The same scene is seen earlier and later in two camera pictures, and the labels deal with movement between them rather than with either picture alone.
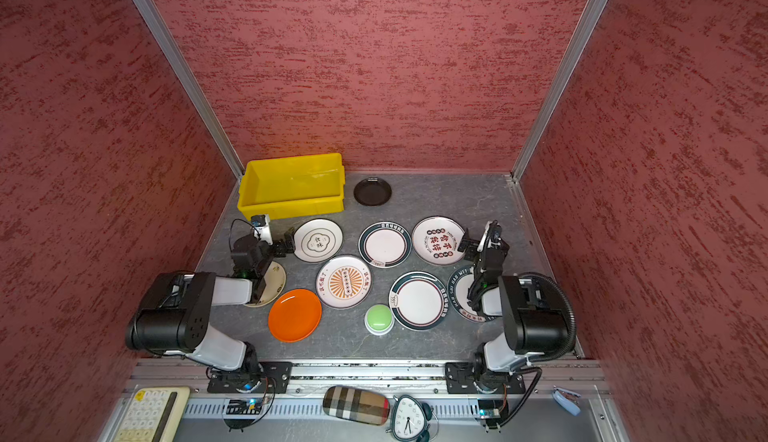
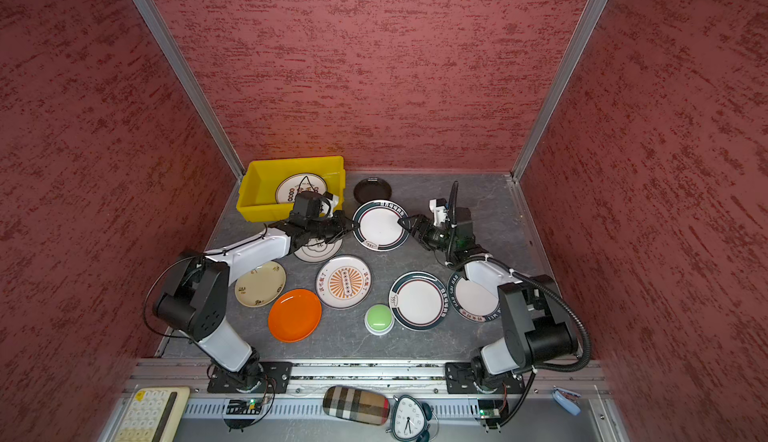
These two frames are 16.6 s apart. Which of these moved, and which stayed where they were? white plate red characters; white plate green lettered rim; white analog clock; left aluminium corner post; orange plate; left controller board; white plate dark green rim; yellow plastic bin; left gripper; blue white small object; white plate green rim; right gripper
Moved: white plate green rim; white plate red characters; right gripper; left gripper
Stayed: blue white small object; orange plate; white plate green lettered rim; left controller board; yellow plastic bin; left aluminium corner post; white analog clock; white plate dark green rim
